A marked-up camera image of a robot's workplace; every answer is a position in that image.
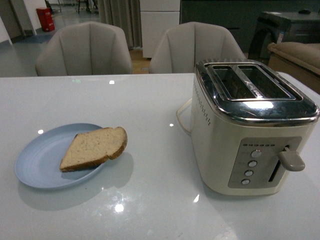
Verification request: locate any white toaster power cable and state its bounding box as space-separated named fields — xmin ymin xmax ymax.
xmin=175 ymin=97 xmax=193 ymax=134

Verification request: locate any right grey upholstered chair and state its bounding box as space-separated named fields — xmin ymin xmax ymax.
xmin=149 ymin=22 xmax=246 ymax=74

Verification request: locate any white cabinet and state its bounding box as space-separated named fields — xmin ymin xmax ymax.
xmin=140 ymin=0 xmax=181 ymax=58

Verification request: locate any black appliance with door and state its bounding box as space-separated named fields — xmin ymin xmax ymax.
xmin=248 ymin=11 xmax=320 ymax=62

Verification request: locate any dark grey kitchen counter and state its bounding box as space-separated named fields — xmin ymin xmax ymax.
xmin=180 ymin=0 xmax=320 ymax=53

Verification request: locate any light blue round plate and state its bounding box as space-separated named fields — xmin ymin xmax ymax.
xmin=15 ymin=123 xmax=103 ymax=190

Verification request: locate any grey upholstered chair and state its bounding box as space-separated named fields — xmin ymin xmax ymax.
xmin=35 ymin=21 xmax=133 ymax=77
xmin=149 ymin=22 xmax=246 ymax=74

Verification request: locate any beige sofa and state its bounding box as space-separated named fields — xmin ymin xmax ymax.
xmin=267 ymin=41 xmax=320 ymax=95

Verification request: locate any black computer mouse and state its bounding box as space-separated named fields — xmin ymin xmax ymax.
xmin=298 ymin=9 xmax=311 ymax=15

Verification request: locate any red box on floor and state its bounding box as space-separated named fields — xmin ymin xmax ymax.
xmin=36 ymin=7 xmax=55 ymax=32

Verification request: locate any slice of brown bread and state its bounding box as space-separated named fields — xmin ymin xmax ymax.
xmin=59 ymin=127 xmax=128 ymax=172

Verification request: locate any cream and chrome toaster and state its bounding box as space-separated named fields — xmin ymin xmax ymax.
xmin=190 ymin=60 xmax=320 ymax=196

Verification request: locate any grey toaster lever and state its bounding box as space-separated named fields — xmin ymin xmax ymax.
xmin=277 ymin=147 xmax=305 ymax=172

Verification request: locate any grey curtain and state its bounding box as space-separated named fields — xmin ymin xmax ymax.
xmin=98 ymin=0 xmax=143 ymax=49

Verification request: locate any left grey upholstered chair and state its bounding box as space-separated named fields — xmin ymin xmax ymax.
xmin=35 ymin=21 xmax=133 ymax=77

